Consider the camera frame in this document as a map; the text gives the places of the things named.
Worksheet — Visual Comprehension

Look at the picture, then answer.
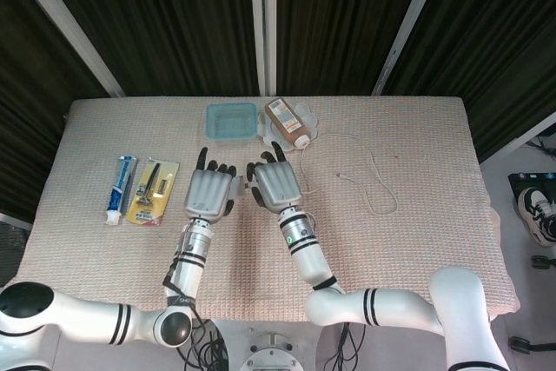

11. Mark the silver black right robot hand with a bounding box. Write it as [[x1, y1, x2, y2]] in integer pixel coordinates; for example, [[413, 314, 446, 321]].
[[246, 141, 303, 215]]

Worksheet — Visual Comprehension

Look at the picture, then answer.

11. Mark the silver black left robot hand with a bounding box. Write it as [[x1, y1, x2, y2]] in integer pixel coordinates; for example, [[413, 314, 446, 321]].
[[184, 148, 239, 220]]

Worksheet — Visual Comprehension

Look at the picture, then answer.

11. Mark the white USB wall charger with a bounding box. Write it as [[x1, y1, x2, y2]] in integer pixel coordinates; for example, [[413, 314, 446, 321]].
[[228, 176, 248, 198]]

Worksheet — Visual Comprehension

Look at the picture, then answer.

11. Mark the white USB cable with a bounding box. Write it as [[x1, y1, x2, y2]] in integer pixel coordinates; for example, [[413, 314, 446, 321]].
[[299, 131, 400, 216]]

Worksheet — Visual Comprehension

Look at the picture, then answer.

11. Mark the grey round robot base flange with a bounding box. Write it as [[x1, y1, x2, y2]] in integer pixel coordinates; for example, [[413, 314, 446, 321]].
[[238, 334, 305, 371]]

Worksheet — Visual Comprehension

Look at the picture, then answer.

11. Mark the razor in yellow blister pack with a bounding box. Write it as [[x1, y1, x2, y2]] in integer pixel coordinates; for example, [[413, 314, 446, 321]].
[[125, 157, 181, 228]]

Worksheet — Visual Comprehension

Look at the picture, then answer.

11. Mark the brown bottle with white cap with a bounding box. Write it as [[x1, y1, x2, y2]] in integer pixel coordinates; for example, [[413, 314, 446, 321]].
[[264, 99, 312, 150]]

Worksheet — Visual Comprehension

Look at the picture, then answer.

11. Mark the clear container with teal lid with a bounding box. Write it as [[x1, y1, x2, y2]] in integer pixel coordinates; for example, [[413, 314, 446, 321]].
[[204, 103, 257, 142]]

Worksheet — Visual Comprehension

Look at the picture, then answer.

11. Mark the blue white toothpaste tube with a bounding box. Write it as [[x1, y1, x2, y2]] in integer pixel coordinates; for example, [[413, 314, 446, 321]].
[[105, 155, 138, 227]]

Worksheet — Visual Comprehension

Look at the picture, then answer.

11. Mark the beige woven tablecloth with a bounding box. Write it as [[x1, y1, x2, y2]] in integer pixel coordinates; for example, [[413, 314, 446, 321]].
[[8, 96, 522, 324]]

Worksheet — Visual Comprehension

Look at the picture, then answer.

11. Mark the black pleated curtain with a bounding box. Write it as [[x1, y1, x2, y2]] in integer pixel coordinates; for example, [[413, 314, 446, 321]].
[[0, 0, 556, 224]]

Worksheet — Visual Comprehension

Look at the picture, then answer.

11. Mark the white black sneaker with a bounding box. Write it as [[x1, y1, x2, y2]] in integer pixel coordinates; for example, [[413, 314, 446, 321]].
[[517, 187, 556, 245]]

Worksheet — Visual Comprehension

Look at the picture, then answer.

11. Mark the black caster wheel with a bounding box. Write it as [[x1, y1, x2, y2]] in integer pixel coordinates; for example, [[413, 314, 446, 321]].
[[508, 335, 556, 353], [530, 255, 556, 271]]

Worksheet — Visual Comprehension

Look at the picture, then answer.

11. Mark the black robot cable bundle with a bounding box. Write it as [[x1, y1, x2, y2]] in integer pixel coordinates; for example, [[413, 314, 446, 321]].
[[332, 321, 361, 368], [182, 318, 229, 371]]

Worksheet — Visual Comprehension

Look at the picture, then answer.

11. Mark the white metal frame post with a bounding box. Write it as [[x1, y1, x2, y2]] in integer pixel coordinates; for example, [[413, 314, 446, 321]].
[[371, 0, 448, 95], [248, 0, 278, 96], [8, 0, 125, 97]]

